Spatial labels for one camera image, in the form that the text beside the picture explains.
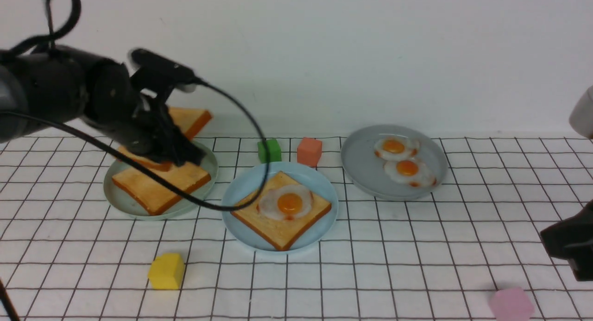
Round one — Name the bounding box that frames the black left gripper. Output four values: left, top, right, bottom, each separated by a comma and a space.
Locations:
81, 62, 205, 166

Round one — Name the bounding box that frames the pink foam cube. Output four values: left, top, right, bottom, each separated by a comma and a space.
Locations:
488, 287, 535, 321

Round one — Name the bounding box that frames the yellow foam cube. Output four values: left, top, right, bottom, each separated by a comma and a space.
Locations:
148, 253, 186, 290

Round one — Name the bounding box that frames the large fried egg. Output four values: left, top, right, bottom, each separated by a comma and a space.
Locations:
257, 184, 313, 220

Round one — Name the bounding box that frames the orange foam cube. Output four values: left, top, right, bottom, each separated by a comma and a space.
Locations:
296, 137, 323, 167

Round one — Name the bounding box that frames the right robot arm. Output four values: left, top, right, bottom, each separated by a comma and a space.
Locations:
540, 87, 593, 282

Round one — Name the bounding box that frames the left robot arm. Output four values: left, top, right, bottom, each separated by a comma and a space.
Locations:
0, 46, 205, 166

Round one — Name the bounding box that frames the green foam cube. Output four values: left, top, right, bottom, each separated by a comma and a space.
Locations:
258, 138, 282, 164

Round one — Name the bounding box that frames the light blue plate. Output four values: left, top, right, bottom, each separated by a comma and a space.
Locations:
221, 161, 339, 255

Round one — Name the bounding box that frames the grey plate with eggs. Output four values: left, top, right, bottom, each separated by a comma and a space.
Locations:
341, 125, 448, 201

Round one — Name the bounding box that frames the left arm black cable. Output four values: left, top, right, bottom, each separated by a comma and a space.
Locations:
0, 0, 271, 212

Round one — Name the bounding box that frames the white checkered tablecloth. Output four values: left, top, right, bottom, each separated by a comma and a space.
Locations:
0, 137, 592, 321

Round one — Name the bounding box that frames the pale green plate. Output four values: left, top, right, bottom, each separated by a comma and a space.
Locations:
103, 141, 220, 220

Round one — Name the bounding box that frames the toast slice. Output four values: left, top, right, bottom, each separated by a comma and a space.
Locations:
111, 163, 211, 216
117, 107, 213, 172
233, 172, 332, 251

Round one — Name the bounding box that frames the middle fried egg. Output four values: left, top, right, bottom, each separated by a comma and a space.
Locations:
383, 157, 438, 188

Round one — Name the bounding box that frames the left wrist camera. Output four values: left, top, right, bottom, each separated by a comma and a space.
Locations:
129, 47, 203, 101

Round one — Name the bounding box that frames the rear fried egg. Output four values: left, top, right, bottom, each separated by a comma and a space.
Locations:
373, 136, 421, 161

